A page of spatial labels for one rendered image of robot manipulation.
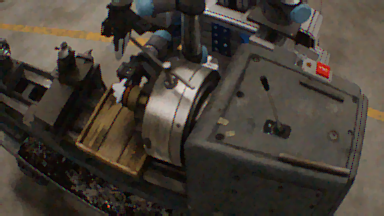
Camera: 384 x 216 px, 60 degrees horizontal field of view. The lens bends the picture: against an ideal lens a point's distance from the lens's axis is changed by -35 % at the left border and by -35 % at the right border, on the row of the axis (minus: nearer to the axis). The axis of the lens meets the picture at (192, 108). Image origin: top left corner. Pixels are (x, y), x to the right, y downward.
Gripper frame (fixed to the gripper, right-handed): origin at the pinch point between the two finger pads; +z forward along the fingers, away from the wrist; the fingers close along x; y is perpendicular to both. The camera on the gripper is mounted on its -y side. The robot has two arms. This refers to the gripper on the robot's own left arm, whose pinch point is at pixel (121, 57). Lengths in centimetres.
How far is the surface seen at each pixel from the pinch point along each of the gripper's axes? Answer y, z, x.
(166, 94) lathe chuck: -15.8, 9.0, -0.9
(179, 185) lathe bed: -21, 46, -3
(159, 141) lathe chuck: -17.0, 21.2, 5.0
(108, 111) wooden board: 17.7, 39.0, -20.1
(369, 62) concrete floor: -112, 73, -237
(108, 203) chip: 12, 75, -1
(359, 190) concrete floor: -120, 110, -99
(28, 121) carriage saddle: 57, 44, 5
